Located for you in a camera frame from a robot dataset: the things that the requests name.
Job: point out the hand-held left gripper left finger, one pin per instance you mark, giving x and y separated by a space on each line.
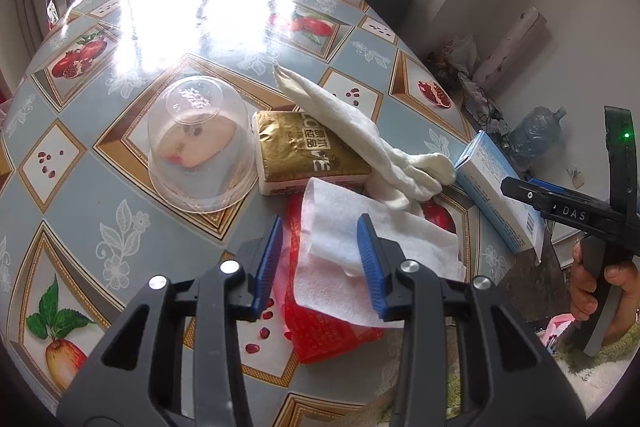
267 267

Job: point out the gold tissue pack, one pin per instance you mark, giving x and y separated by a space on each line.
300 147

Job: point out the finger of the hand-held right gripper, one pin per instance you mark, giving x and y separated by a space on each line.
525 194
547 187

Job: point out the red plastic bag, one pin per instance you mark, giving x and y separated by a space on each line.
320 332

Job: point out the clear plastic cup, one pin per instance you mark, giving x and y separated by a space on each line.
200 167

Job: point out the pink cloth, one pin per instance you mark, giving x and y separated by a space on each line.
552 329

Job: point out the white plastic bag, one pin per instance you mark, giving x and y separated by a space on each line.
462 52

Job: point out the white paper towel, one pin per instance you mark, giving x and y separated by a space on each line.
340 257

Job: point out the pink floral long box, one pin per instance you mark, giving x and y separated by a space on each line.
515 42

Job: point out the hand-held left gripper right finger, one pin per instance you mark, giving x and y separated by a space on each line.
370 267

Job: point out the large water jug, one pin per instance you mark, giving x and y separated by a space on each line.
537 132

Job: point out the blue white carton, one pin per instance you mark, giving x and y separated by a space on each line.
495 197

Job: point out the white cloth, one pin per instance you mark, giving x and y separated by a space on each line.
360 127

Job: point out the person's right hand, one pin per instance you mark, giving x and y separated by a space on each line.
579 287

